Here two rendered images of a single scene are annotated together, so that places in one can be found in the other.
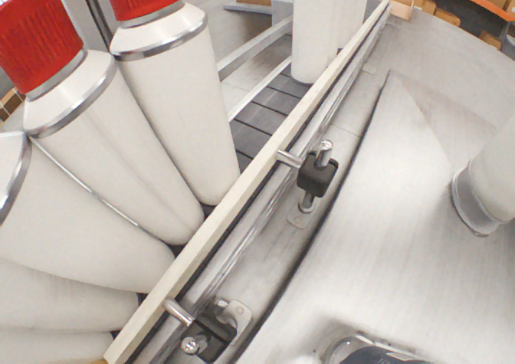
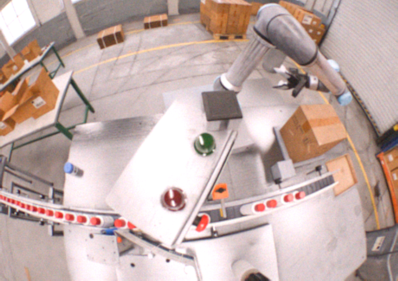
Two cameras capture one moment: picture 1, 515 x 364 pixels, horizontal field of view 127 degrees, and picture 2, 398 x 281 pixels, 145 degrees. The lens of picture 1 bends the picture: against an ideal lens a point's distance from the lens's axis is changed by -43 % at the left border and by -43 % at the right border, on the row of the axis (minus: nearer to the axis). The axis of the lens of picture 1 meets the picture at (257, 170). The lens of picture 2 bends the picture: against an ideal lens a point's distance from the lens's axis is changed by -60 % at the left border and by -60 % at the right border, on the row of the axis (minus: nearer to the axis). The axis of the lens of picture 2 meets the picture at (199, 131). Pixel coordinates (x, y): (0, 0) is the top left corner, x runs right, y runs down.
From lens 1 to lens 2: 0.59 m
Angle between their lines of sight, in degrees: 21
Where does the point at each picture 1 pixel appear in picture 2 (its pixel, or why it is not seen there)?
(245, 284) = (189, 233)
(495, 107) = (302, 259)
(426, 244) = (218, 258)
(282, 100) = (230, 212)
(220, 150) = not seen: hidden behind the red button
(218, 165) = not seen: hidden behind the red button
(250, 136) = (215, 214)
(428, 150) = (243, 248)
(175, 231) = not seen: hidden behind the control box
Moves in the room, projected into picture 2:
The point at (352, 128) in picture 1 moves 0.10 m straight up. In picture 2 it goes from (241, 226) to (248, 228)
